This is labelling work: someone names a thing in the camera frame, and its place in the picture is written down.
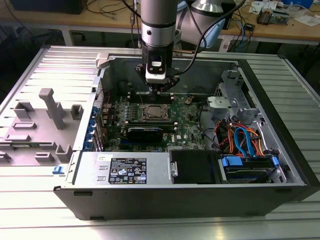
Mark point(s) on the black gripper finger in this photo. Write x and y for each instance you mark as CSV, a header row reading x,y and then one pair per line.
x,y
172,81
141,71

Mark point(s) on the silver CPU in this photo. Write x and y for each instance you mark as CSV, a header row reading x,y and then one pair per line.
x,y
157,110

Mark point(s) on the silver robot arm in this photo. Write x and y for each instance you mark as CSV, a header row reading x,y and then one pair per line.
x,y
157,15

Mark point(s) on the black RAM slot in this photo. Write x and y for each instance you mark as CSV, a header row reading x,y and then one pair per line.
x,y
132,101
132,96
132,93
135,120

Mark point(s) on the silver coin cell battery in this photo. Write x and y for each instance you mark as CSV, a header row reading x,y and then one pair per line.
x,y
188,100

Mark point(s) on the grey case latch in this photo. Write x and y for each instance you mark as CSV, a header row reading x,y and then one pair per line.
x,y
102,61

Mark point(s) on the green RAM stick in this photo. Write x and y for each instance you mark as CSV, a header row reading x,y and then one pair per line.
x,y
22,145
168,127

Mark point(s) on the green motherboard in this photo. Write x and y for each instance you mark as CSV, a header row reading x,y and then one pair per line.
x,y
186,130

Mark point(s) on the metal drive cage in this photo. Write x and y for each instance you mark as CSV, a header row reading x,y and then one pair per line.
x,y
230,85

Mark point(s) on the blue card retention clip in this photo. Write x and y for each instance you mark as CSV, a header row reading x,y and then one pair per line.
x,y
94,112
90,135
88,146
92,124

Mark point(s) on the black graphics card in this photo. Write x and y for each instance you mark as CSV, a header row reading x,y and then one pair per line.
x,y
142,136

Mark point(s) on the wooden desk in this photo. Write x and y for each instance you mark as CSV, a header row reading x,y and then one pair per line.
x,y
100,22

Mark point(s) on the tall black box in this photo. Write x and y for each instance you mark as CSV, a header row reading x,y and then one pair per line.
x,y
230,15

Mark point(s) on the small black box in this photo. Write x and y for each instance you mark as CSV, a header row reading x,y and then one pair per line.
x,y
250,27

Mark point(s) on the hard disk in blue carrier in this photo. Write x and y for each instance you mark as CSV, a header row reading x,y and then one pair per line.
x,y
231,161

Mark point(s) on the silver power supply unit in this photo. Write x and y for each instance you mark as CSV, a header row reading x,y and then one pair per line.
x,y
90,160

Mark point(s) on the white printed cards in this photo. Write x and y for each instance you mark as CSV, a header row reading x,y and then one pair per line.
x,y
255,6

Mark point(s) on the black monitor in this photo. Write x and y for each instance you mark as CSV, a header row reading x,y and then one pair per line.
x,y
50,6

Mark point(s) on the copper wound transformer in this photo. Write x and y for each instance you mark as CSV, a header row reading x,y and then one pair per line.
x,y
265,16

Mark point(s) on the black and grey PC case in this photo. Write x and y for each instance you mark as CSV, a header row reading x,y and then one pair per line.
x,y
175,202

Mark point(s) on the grey parts rack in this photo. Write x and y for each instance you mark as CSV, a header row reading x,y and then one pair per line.
x,y
37,136

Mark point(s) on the small electronic device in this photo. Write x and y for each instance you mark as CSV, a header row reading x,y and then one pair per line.
x,y
281,17

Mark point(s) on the white paper sheets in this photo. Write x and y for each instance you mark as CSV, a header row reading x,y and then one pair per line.
x,y
308,20

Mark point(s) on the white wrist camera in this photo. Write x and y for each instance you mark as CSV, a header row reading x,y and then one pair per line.
x,y
155,76

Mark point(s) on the silver drive bracket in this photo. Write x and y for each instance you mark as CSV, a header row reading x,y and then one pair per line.
x,y
220,102

